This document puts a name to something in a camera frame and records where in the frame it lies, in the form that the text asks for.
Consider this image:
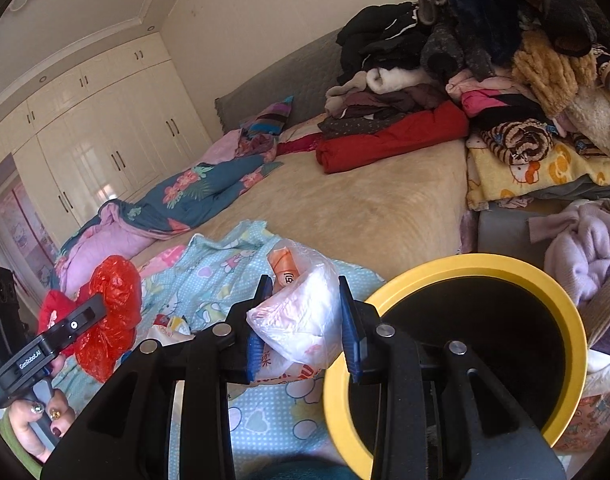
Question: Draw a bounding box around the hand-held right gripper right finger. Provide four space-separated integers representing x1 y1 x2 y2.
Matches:
338 275 568 480

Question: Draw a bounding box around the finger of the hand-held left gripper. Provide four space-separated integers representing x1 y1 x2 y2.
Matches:
44 294 108 357

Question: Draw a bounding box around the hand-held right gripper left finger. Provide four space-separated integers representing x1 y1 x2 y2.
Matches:
40 274 274 480

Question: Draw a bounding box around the red plastic bag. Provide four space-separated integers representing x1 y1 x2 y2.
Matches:
72 255 144 384

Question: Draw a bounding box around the white plastic bag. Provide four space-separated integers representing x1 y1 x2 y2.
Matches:
246 240 344 387

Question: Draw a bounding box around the yellow trash bin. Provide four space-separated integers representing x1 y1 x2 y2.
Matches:
322 253 588 480

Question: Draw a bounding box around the person's left hand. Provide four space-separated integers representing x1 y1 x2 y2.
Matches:
2 354 78 464

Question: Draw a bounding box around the red flowered cloth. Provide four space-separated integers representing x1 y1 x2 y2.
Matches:
37 287 93 356

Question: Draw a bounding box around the white snack wrapper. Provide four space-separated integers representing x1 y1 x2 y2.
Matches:
152 312 193 343

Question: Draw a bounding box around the light blue cartoon blanket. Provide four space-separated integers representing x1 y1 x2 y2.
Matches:
60 220 386 480

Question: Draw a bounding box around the pink cartoon sheet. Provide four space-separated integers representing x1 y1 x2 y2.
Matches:
137 244 191 281

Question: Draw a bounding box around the pink cartoon door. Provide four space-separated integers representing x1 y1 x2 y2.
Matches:
0 155 60 291

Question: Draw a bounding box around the teal cloth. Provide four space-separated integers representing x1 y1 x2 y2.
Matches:
245 460 351 480

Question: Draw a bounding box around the beige bed blanket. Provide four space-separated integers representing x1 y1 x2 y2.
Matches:
130 135 471 281

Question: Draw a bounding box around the blue floral quilt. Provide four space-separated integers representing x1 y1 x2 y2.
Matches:
55 152 286 291

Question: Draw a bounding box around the white wardrobe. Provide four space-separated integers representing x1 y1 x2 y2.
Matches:
0 30 216 231

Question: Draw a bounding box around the red folded garment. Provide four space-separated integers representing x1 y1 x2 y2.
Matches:
315 100 471 175

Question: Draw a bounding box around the dark dotted garment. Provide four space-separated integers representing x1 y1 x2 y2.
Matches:
317 110 411 137

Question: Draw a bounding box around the striped cloth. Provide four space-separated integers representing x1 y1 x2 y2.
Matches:
240 95 296 138

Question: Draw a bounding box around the lilac fleece garment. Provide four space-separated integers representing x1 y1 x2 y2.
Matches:
528 199 610 306

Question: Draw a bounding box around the maroon garment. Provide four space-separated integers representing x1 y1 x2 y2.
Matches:
345 85 446 116

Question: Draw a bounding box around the yellow cartoon blanket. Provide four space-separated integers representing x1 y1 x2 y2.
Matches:
465 135 610 211

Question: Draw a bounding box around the white cloth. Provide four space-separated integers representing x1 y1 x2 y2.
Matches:
580 350 610 398

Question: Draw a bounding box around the brown striped knit garment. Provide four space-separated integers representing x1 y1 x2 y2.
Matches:
480 119 556 166

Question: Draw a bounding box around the cream fleece garment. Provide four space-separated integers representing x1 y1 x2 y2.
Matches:
325 67 431 111

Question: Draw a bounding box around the pink garment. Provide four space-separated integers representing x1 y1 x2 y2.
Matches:
445 72 536 116

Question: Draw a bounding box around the grey headboard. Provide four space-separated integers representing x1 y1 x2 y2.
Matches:
214 27 346 133

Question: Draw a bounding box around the grey speckled garment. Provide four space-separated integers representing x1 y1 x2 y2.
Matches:
420 15 496 81

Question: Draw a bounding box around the black jacket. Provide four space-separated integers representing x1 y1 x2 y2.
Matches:
335 2 431 86

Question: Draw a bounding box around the cream sherpa garment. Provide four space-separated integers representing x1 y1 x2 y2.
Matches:
560 80 610 161

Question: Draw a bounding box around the mustard fluffy garment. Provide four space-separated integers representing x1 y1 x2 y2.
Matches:
510 30 606 116

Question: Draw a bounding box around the navy fluffy garment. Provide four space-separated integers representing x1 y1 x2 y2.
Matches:
447 0 523 66

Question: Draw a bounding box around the black knit garment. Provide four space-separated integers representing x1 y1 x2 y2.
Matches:
437 0 598 58

